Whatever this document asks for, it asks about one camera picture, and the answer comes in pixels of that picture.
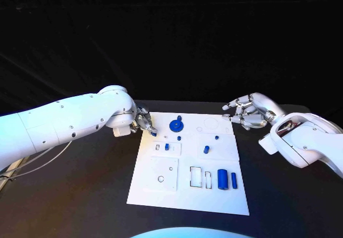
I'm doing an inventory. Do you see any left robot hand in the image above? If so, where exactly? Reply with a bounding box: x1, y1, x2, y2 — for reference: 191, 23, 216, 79
129, 103, 158, 134

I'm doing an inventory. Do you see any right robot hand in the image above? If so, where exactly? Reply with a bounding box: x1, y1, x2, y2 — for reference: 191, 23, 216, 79
221, 92, 286, 131

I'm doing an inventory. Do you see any white task board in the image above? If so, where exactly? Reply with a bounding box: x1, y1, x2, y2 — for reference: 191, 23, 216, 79
125, 112, 250, 216

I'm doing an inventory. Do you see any blue gear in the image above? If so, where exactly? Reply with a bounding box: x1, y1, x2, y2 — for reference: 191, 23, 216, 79
168, 119, 184, 133

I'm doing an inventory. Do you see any thick long blue cylinder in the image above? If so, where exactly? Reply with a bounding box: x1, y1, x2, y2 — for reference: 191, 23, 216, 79
216, 169, 229, 190

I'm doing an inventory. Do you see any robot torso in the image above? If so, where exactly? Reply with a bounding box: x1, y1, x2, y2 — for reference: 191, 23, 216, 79
129, 227, 255, 238

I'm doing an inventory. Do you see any white cable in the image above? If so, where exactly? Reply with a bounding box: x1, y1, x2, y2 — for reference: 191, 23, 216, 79
0, 146, 54, 177
0, 140, 73, 181

